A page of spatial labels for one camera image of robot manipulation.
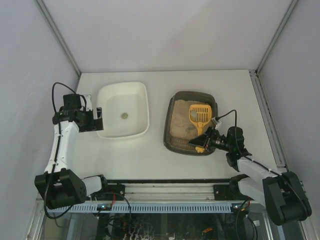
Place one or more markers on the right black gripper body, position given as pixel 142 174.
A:
pixel 206 139

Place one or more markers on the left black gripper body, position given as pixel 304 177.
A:
pixel 93 120

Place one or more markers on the yellow litter scoop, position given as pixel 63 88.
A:
pixel 203 119

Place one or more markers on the dark brown litter box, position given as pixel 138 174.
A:
pixel 178 129

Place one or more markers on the green clump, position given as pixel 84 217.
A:
pixel 124 115
pixel 193 115

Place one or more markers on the white plastic tub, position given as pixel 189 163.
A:
pixel 125 110

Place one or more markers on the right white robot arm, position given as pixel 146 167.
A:
pixel 281 193

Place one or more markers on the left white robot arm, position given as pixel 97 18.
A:
pixel 59 186

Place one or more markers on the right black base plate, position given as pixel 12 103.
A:
pixel 227 192

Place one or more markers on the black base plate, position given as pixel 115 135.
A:
pixel 109 192
pixel 227 192

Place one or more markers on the right side aluminium rail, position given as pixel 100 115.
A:
pixel 269 122

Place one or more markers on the right aluminium frame post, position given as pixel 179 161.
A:
pixel 277 34

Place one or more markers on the aluminium frame post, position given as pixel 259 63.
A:
pixel 47 16
pixel 277 34

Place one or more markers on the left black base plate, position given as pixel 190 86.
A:
pixel 109 192

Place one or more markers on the aluminium mounting rail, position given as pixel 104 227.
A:
pixel 158 191

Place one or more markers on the grey slotted cable duct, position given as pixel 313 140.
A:
pixel 152 208

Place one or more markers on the left aluminium frame post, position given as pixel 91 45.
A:
pixel 47 16

